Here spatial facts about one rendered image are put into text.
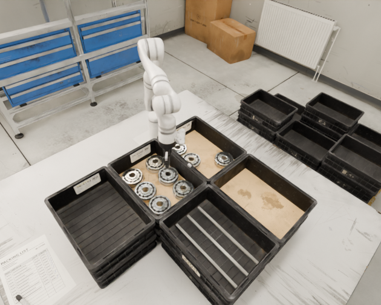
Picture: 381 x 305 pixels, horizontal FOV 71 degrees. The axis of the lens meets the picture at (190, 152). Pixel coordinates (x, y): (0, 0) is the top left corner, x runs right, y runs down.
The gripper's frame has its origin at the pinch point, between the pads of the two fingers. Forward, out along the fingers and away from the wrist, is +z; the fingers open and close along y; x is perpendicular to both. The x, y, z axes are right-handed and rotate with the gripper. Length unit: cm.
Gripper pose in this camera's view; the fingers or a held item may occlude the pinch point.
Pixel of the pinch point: (167, 160)
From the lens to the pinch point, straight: 121.9
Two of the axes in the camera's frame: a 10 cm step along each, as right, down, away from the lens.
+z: -0.5, 6.9, 7.2
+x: 10.0, 0.5, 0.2
